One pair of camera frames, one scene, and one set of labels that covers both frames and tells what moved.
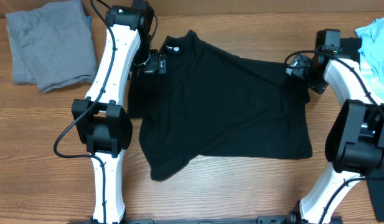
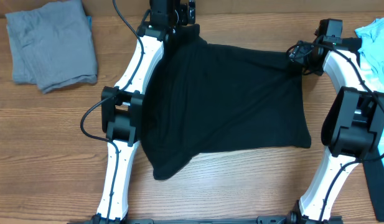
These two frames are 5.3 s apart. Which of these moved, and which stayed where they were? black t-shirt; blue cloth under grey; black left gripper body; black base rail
Moved: black left gripper body
Stayed: blue cloth under grey; black base rail; black t-shirt
